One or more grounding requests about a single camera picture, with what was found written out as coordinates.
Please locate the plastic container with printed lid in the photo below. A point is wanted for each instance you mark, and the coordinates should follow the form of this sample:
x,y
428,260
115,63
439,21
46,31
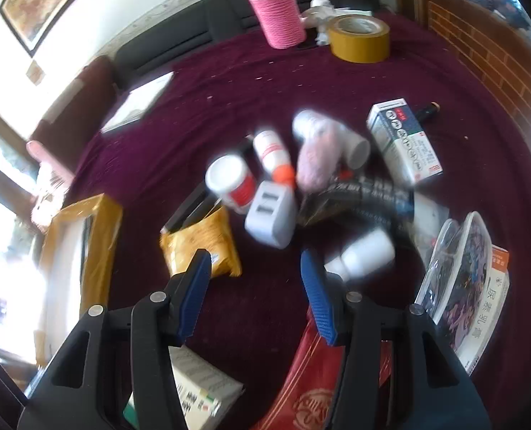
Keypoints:
x,y
462,277

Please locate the white tube with orange cap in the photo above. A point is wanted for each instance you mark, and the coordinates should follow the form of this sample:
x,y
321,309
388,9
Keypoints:
x,y
270,148

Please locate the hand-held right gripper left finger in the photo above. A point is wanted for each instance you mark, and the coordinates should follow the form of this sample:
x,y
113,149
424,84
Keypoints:
x,y
196,295

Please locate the red packet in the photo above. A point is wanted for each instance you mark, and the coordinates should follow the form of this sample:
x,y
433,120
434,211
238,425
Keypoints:
x,y
301,380

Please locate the yellow snack packet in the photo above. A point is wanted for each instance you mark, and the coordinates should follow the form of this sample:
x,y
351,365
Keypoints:
x,y
207,237

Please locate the pink knitted bottle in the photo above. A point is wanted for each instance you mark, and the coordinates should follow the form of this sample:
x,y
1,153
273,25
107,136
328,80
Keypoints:
x,y
276,13

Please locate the white paper pad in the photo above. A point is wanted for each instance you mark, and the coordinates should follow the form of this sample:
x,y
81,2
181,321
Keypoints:
x,y
135,101

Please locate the white charger plug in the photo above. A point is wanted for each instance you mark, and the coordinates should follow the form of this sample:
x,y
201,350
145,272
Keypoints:
x,y
267,215

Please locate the white pipe fitting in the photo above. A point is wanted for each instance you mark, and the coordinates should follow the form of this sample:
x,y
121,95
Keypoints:
x,y
355,148

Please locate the small wall plaque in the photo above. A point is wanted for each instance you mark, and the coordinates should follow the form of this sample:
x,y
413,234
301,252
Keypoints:
x,y
35,71

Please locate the black foil packet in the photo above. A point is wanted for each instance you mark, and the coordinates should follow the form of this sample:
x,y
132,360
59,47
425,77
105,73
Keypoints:
x,y
359,197

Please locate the white medicine box blue print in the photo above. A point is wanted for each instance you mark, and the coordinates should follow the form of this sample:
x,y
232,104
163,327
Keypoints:
x,y
404,143

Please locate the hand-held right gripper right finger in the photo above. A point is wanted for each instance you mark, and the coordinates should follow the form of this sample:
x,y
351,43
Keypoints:
x,y
319,304

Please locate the white figurine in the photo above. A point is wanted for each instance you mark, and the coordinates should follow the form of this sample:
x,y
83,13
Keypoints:
x,y
319,13

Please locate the cardboard tray with yellow tape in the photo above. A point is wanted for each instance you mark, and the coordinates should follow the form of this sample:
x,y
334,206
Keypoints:
x,y
100,251

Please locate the maroon tablecloth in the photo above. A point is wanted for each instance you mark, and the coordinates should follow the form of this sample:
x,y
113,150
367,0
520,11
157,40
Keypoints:
x,y
247,98

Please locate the black sofa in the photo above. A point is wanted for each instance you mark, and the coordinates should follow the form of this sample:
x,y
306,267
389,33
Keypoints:
x,y
194,27

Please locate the black marker with gold end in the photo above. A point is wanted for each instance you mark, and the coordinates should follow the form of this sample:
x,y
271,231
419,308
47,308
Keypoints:
x,y
426,111

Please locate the yellow tape roll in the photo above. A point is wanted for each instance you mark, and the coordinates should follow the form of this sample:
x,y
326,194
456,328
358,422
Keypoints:
x,y
359,47

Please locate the long white ointment box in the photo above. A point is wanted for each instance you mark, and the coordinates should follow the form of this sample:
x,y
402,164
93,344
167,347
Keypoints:
x,y
494,313

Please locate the green and white medicine box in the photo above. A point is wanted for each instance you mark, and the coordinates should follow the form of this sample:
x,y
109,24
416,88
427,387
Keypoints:
x,y
203,385

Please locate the maroon chair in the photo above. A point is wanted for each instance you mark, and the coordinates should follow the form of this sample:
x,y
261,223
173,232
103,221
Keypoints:
x,y
82,103

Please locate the white plastic bottle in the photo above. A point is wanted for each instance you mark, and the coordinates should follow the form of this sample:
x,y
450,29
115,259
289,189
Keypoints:
x,y
364,251

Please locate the white jar with red label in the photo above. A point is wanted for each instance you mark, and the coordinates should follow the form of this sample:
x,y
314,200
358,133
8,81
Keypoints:
x,y
229,177

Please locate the pink plush toy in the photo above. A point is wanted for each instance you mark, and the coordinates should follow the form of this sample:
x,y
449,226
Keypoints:
x,y
312,161

